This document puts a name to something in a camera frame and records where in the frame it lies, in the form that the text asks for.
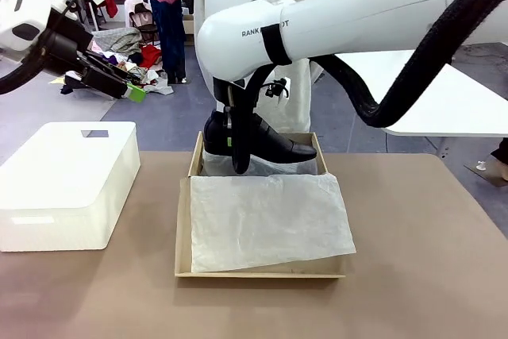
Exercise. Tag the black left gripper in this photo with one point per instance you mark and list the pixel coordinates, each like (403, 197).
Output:
(65, 49)

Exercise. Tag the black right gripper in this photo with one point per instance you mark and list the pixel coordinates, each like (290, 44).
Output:
(224, 91)

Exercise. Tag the black leather loafer shoe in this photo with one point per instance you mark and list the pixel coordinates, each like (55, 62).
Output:
(278, 144)

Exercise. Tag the brown cardboard shoe box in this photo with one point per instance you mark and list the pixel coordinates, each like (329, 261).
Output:
(183, 236)

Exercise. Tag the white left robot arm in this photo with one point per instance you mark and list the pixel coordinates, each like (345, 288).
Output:
(35, 1)

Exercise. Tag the white plastic storage box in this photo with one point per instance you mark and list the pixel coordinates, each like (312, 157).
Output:
(59, 172)

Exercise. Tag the pile of colourful clothes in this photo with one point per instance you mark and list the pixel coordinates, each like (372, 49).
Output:
(115, 56)

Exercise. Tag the grey checked cloth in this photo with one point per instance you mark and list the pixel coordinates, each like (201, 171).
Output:
(119, 39)

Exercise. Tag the red cloth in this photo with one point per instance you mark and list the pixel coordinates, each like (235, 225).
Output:
(150, 55)

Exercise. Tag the white crumpled sheet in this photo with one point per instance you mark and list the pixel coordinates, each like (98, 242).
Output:
(158, 85)

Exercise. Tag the pink chair with bag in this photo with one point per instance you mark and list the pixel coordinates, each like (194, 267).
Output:
(143, 17)

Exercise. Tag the person in grey sweater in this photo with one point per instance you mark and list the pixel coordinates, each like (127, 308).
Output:
(301, 109)

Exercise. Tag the white tissue paper sheet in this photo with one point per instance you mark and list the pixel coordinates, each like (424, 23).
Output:
(270, 220)

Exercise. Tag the white side table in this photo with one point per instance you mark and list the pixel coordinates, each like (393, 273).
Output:
(456, 105)

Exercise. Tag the floor plate with white knob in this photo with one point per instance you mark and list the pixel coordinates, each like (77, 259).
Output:
(480, 172)

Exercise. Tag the dark trouser leg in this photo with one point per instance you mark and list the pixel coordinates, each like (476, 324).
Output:
(501, 160)

